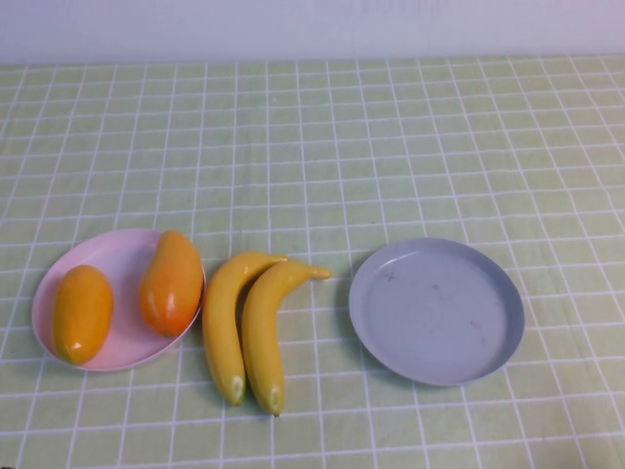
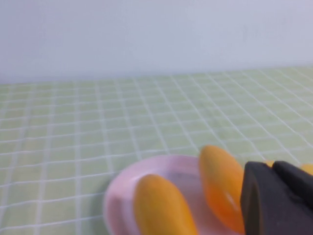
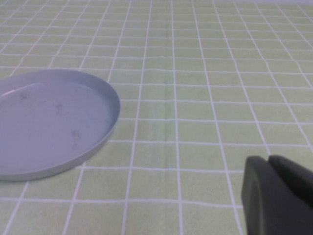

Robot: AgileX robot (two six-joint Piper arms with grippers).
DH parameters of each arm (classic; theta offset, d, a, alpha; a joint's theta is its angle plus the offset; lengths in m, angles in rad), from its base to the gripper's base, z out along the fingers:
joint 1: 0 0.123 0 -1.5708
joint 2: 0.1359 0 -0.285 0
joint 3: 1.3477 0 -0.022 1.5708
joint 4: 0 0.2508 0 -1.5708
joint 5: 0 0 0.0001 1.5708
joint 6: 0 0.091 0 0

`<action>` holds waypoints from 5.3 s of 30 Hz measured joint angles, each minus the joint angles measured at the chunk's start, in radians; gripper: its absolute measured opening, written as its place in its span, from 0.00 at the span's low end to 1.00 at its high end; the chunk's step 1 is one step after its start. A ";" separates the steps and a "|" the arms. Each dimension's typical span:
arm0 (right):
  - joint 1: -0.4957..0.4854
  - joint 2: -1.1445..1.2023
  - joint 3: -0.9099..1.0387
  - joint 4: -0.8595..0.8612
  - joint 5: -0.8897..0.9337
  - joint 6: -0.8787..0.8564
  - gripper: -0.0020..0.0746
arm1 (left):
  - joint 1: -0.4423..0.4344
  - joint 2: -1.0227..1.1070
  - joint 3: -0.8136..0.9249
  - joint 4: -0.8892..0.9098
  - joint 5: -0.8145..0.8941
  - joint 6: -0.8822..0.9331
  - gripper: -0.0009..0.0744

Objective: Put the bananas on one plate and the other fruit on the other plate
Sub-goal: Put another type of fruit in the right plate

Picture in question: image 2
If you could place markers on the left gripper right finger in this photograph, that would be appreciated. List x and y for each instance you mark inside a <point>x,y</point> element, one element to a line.
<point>298,186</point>

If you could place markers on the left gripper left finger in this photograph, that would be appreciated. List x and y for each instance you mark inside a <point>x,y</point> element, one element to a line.
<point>254,200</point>

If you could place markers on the orange mango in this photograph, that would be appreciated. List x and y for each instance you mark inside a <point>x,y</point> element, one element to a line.
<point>220,183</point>

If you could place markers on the yellow mango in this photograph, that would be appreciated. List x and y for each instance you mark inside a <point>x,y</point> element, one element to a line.
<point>159,208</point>

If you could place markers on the pink round plate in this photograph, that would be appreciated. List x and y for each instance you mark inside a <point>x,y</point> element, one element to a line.
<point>122,195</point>

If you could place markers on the green checked tablecloth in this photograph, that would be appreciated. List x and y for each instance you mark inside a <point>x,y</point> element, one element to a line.
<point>97,117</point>

